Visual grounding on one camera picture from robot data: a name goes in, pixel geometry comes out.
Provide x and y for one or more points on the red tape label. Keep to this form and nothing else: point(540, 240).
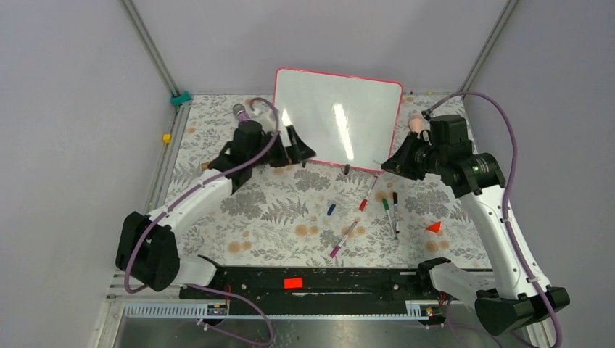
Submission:
point(293, 283)

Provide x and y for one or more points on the magenta capped marker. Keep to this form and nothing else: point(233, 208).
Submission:
point(345, 236)

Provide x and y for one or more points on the small yellow cube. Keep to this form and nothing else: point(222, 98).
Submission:
point(166, 138)

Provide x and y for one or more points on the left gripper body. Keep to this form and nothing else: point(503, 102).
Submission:
point(281, 156)

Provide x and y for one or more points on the red cone piece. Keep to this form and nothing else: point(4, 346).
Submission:
point(435, 227)

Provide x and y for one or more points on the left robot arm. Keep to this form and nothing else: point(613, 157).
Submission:
point(147, 252)

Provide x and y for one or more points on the floral patterned mat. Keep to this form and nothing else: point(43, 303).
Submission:
point(279, 218)

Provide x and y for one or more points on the blue marker cap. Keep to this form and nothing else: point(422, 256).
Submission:
point(331, 209)

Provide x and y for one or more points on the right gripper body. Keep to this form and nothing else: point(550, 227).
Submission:
point(421, 158)

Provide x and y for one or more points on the teal corner clip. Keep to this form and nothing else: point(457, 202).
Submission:
point(177, 101)

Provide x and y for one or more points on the gold microphone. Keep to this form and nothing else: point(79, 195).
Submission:
point(205, 166)

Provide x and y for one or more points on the black capped marker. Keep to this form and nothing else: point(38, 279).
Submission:
point(395, 212)

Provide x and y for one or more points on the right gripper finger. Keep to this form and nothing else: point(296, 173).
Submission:
point(408, 145)
point(405, 168)

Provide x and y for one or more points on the green capped marker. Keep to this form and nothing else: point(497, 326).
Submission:
point(389, 218)

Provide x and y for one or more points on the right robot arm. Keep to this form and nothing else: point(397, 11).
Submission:
point(519, 294)

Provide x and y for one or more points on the pink framed whiteboard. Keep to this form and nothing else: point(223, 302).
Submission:
point(346, 120)

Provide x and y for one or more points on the red capped marker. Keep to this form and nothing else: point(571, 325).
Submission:
point(368, 193)

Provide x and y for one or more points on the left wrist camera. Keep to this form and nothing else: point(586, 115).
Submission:
point(266, 119)

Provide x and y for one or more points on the peach pink microphone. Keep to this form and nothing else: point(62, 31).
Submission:
point(417, 123)

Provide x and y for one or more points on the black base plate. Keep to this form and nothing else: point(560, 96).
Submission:
point(325, 291)

